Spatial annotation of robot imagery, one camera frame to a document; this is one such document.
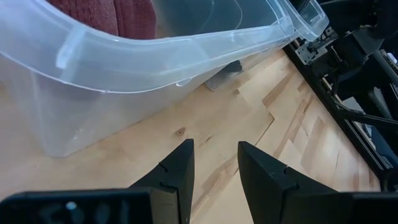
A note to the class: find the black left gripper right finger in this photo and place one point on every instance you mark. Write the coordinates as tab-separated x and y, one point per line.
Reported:
267	189

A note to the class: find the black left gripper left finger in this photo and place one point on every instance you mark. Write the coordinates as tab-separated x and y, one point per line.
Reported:
177	183

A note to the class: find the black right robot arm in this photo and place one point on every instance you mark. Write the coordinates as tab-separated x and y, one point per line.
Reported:
357	37

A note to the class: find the dark red hat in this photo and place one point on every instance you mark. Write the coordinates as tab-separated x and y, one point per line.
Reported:
105	15

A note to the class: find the clear plastic container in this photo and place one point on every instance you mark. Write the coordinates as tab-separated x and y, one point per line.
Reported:
109	71
311	18

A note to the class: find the black aluminium table frame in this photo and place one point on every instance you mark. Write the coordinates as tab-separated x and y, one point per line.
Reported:
335	109

